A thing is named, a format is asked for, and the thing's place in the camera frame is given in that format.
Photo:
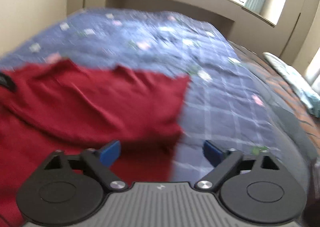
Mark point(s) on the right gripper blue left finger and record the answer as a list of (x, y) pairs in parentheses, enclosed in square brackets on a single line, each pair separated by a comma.
[(98, 163)]

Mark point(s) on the red long-sleeve sweater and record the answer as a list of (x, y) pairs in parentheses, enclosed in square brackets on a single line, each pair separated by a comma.
[(63, 106)]

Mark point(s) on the white floral pillow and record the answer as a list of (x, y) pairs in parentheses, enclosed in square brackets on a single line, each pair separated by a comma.
[(297, 83)]

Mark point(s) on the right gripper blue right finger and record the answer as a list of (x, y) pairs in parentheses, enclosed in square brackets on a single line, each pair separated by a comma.
[(225, 163)]

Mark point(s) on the dark quilted mattress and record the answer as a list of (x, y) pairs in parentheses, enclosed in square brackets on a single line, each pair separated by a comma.
[(290, 113)]

